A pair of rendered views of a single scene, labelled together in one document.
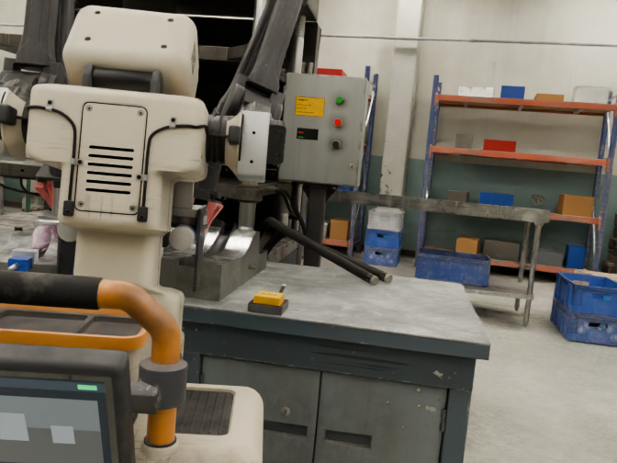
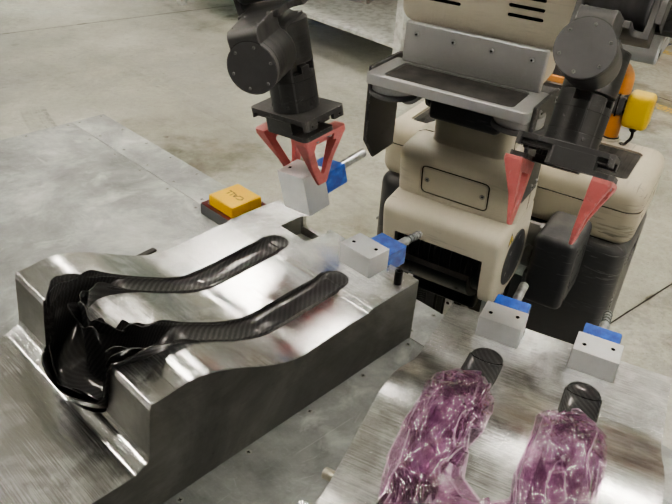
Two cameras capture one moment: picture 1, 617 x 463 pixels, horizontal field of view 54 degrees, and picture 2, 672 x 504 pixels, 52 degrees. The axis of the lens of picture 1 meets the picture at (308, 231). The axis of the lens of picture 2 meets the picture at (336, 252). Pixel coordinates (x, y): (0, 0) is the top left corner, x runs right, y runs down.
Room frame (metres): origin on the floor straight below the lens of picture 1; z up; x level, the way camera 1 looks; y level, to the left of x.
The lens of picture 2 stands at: (2.09, 0.76, 1.37)
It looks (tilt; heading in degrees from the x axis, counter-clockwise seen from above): 33 degrees down; 214
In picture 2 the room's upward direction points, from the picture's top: 4 degrees clockwise
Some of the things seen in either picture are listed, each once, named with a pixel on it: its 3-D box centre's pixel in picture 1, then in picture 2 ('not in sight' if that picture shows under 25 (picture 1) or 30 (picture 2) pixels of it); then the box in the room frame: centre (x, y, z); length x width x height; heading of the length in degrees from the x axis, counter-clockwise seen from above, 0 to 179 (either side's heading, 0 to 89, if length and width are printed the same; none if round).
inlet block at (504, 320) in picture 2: not in sight; (510, 311); (1.40, 0.55, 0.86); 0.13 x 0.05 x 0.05; 9
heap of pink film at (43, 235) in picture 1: (72, 232); (497, 452); (1.66, 0.65, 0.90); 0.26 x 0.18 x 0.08; 9
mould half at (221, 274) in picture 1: (203, 253); (186, 329); (1.69, 0.29, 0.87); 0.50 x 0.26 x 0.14; 172
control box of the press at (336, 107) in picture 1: (310, 268); not in sight; (2.35, -0.02, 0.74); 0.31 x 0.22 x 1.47; 82
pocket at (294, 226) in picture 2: (191, 266); (305, 239); (1.46, 0.28, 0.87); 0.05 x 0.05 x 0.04; 82
